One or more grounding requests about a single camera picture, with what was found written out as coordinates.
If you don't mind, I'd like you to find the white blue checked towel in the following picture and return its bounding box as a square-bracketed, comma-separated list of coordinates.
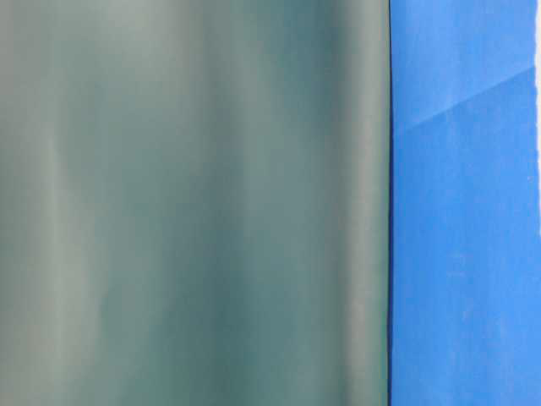
[533, 0, 541, 216]

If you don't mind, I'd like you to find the blurred grey-green panel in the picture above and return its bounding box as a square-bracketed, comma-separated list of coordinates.
[1, 1, 390, 405]

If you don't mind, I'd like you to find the blue table cloth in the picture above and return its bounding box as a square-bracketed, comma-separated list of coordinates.
[390, 1, 540, 405]

